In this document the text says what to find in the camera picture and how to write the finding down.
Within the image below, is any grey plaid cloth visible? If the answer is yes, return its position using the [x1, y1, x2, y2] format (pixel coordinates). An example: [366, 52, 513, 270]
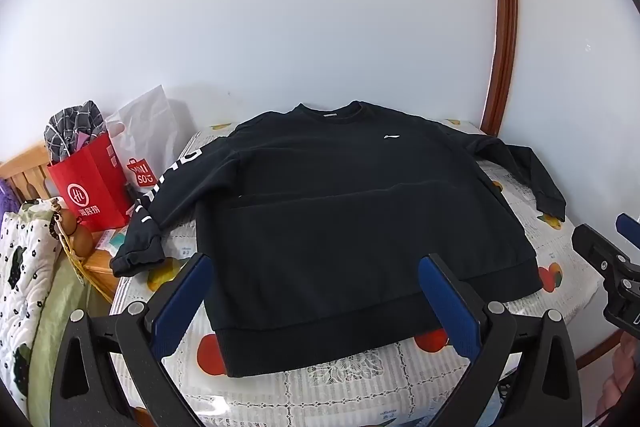
[44, 101, 107, 162]

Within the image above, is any fruit print tablecloth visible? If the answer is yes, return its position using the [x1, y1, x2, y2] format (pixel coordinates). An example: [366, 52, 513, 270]
[107, 119, 601, 427]

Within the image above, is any wooden nightstand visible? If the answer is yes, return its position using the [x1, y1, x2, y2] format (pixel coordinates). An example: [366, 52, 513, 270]
[82, 227, 132, 304]

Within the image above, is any white quilt with black flowers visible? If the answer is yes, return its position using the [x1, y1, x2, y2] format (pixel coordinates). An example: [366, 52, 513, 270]
[0, 199, 64, 408]

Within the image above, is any teal and white packet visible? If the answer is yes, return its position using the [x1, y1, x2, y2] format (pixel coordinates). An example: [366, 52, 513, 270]
[95, 228, 132, 254]

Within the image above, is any brown wooden door frame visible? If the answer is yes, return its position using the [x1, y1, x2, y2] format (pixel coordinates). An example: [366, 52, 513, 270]
[479, 0, 519, 138]

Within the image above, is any green cloth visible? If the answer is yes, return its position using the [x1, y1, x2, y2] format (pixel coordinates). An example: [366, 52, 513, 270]
[27, 252, 115, 427]

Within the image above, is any yellow cord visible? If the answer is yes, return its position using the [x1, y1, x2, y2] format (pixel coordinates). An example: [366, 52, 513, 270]
[59, 232, 90, 285]

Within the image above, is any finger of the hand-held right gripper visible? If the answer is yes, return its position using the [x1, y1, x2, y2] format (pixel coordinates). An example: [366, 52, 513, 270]
[572, 223, 633, 281]
[616, 213, 640, 253]

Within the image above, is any black sweatshirt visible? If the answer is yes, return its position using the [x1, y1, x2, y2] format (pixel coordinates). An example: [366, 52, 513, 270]
[110, 101, 567, 379]

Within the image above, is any white plastic bag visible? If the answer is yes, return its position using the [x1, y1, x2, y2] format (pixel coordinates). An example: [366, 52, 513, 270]
[105, 85, 198, 202]

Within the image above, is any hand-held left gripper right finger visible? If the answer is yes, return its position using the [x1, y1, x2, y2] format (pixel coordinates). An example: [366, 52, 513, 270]
[417, 253, 598, 427]

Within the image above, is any purple knitted cloth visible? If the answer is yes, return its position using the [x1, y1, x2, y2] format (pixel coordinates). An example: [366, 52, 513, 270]
[0, 179, 26, 214]

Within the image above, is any person's right hand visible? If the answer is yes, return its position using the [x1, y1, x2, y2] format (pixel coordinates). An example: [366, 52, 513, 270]
[602, 332, 640, 423]

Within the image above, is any brown wooden baseboard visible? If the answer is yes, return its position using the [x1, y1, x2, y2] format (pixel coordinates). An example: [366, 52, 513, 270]
[575, 334, 624, 373]

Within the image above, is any brown gourd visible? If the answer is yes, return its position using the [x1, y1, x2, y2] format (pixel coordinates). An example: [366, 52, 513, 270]
[52, 207, 94, 256]

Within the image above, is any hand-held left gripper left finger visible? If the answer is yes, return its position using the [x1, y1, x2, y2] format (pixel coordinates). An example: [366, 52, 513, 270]
[50, 252, 216, 427]

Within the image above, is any wooden headboard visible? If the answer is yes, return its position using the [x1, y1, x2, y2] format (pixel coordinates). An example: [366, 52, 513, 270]
[0, 144, 59, 204]

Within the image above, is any red paper bag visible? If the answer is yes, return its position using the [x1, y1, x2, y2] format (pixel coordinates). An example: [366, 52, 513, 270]
[46, 130, 132, 231]

